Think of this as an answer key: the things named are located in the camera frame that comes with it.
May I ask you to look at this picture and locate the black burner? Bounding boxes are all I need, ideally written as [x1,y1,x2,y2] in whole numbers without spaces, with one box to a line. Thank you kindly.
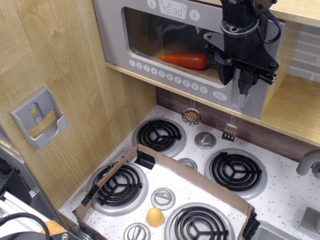
[209,152,262,192]
[135,119,182,152]
[172,206,231,240]
[97,164,145,207]

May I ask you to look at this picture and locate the middle small grey knob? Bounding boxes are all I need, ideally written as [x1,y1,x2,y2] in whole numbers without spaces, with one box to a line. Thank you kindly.
[178,158,198,171]

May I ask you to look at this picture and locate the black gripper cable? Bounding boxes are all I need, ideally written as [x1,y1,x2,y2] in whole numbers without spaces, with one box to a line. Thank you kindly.
[258,9,282,45]

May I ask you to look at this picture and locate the grey toy sink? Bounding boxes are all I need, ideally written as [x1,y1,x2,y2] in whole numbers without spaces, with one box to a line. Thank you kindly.
[251,207,320,240]

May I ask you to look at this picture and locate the back grey stove knob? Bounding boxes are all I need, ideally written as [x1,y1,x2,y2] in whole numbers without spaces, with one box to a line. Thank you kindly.
[194,132,217,150]

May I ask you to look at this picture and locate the hanging toy spatula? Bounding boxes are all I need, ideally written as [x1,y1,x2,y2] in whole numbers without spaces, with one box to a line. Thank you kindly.
[222,115,238,142]

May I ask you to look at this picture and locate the front right black burner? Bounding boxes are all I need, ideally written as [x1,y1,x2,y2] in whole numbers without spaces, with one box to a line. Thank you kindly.
[172,206,231,240]

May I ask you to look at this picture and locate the black braided cable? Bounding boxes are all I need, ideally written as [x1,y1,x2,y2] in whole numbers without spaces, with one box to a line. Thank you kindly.
[0,211,52,240]

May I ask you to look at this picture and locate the grey toy microwave door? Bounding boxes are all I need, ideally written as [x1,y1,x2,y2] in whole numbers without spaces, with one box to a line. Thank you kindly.
[93,0,281,118]

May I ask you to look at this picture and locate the front left black burner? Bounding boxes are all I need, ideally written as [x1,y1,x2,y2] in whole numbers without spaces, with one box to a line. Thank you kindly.
[97,164,145,207]

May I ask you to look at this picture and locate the orange toy carrot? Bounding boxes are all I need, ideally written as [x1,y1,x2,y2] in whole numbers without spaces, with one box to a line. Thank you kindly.
[158,53,217,70]

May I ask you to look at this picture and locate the brown cardboard fence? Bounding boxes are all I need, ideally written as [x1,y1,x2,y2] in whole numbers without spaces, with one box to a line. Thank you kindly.
[73,144,260,240]

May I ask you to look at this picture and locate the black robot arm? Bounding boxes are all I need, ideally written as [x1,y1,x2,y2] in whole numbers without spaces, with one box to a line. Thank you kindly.
[203,0,282,95]

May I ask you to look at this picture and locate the grey wall phone holder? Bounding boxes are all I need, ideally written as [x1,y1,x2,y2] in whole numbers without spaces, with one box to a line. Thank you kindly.
[10,87,69,150]

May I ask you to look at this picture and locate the front grey stove knob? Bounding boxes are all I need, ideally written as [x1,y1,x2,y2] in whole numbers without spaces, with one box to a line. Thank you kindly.
[123,222,151,240]

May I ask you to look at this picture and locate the yellow ridged toy shell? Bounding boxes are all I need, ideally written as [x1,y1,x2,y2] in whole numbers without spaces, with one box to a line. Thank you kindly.
[145,207,165,228]

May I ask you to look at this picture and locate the back right black burner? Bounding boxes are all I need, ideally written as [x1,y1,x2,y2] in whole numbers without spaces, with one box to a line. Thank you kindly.
[209,152,262,192]

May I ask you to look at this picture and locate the grey stove knob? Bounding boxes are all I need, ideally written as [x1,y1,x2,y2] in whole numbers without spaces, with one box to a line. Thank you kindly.
[194,132,217,150]
[151,187,176,211]
[123,222,151,240]

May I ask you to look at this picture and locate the back left black burner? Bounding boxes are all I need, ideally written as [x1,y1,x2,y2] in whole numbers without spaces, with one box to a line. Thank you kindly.
[135,119,182,152]

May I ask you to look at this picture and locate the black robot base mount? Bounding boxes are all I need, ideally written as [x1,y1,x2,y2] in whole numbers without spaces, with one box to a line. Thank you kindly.
[0,158,32,206]

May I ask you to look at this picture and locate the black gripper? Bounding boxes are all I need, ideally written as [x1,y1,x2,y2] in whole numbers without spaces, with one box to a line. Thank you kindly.
[203,19,279,96]

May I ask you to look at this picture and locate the centre grey stove knob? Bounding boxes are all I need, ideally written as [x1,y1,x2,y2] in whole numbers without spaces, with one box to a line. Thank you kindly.
[151,187,176,211]

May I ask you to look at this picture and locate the grey toy faucet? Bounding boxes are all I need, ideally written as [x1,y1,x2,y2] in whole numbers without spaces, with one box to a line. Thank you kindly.
[296,150,320,180]

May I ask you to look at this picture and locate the hanging toy strainer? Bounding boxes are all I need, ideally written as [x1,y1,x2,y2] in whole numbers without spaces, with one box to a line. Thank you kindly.
[181,100,202,126]

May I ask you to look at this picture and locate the silver microwave door handle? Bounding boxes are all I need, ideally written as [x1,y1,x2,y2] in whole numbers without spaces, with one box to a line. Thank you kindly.
[231,70,250,109]

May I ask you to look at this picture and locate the orange toy at bottom left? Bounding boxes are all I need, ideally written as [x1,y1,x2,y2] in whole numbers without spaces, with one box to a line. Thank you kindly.
[44,220,66,236]

